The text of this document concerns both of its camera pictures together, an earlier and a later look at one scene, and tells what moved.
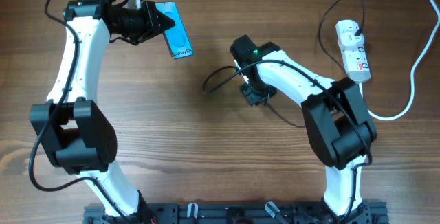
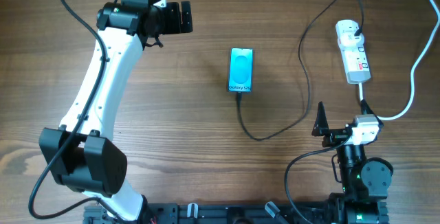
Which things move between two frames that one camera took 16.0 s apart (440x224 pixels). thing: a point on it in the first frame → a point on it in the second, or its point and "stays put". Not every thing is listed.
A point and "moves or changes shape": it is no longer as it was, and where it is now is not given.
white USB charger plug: (350, 38) stays put
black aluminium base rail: (238, 213) stays put
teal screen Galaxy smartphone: (176, 36) moves or changes shape
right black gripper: (255, 97) → (338, 136)
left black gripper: (152, 14) → (174, 26)
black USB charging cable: (357, 34) → (357, 34)
